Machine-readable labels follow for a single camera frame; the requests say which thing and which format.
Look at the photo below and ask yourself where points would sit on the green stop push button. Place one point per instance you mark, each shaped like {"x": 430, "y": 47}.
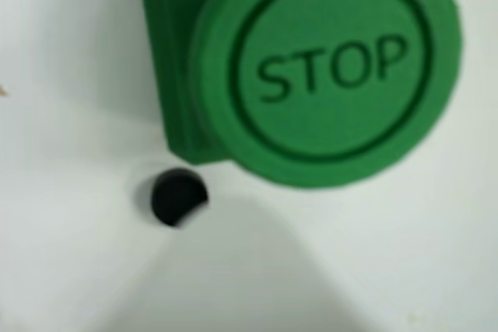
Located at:
{"x": 330, "y": 75}

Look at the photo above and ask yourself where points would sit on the small black round cap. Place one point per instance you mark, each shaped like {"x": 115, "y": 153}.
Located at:
{"x": 177, "y": 198}

